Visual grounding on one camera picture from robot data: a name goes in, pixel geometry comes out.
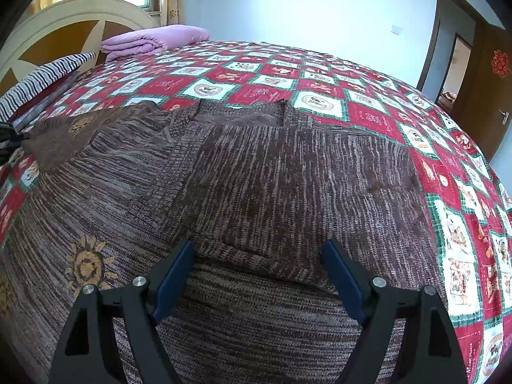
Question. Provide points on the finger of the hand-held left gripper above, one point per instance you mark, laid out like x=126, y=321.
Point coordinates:
x=12, y=140

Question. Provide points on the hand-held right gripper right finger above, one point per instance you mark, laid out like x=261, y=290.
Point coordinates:
x=344, y=280

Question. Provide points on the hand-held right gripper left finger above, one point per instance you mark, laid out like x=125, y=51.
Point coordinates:
x=176, y=280

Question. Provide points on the brown knit sweater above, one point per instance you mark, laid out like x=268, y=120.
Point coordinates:
x=280, y=168

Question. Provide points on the striped pillow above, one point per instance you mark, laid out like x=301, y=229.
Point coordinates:
x=40, y=80

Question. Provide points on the cream wooden headboard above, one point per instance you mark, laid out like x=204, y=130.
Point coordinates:
x=60, y=12

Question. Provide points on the red green printed bedspread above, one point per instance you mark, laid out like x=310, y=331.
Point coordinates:
x=360, y=116

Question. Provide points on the folded pink blanket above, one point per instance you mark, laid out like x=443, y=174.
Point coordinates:
x=160, y=40

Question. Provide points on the brown wooden door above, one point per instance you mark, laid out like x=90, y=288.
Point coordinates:
x=488, y=100

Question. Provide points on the red paper door decoration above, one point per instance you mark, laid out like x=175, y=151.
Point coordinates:
x=499, y=63

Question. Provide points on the white light switch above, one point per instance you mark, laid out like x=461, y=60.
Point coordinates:
x=396, y=28

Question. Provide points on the brown door frame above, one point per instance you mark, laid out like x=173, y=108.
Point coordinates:
x=434, y=28

